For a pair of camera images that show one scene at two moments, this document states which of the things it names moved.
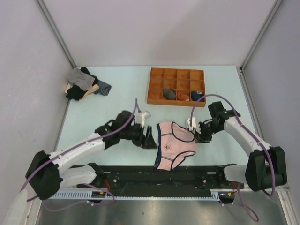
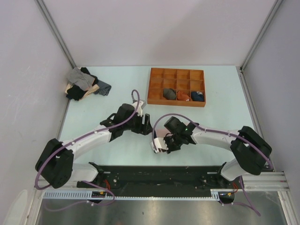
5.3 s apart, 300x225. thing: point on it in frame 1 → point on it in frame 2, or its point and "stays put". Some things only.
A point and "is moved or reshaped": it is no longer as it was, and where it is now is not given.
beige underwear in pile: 94,87 stays put
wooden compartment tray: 176,87 stays put
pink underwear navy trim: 175,142 is moved or reshaped
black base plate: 177,177 stays put
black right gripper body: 206,130 → 173,143
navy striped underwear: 104,88 stays put
